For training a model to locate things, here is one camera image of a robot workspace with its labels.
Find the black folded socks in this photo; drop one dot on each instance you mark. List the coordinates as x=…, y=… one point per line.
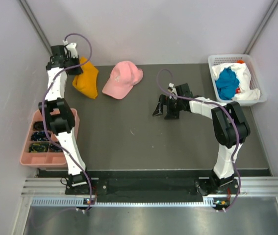
x=38, y=126

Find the aluminium frame rail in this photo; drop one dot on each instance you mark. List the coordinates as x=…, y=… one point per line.
x=51, y=192

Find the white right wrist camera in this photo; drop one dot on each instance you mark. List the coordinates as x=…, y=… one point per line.
x=172, y=90

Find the blue t shirt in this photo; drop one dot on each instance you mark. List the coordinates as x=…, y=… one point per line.
x=227, y=84

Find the pink divided organizer tray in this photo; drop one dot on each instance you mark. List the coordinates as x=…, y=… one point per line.
x=45, y=159

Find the orange garment in basket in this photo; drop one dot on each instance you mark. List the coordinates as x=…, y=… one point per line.
x=239, y=61

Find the dark patterned socks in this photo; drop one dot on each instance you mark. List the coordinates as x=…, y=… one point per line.
x=54, y=149

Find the white t shirt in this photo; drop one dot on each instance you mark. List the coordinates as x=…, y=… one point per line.
x=243, y=92

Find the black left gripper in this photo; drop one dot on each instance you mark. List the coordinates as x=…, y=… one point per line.
x=78, y=70

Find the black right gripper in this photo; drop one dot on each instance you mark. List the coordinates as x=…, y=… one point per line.
x=170, y=115

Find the orange t shirt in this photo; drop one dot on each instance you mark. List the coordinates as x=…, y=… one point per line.
x=86, y=83

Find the pink baseball cap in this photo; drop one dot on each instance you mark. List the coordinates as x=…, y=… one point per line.
x=123, y=77

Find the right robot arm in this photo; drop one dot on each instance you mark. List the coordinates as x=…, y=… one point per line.
x=230, y=129

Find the white plastic laundry basket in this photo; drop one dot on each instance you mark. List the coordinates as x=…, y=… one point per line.
x=256, y=81

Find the green patterned socks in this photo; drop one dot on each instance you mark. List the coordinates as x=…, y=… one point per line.
x=38, y=147

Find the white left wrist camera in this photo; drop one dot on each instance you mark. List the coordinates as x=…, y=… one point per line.
x=70, y=50

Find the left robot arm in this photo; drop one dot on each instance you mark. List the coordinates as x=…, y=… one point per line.
x=56, y=113

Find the blue patterned socks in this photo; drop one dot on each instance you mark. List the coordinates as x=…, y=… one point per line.
x=39, y=136

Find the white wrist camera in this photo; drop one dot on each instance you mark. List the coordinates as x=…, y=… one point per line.
x=172, y=90
x=70, y=50

